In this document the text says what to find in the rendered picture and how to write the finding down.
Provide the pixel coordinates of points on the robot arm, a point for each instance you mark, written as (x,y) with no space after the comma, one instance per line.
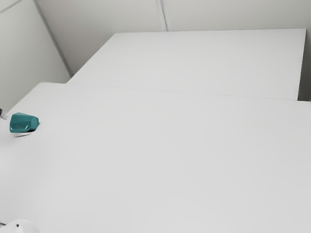
(20,227)

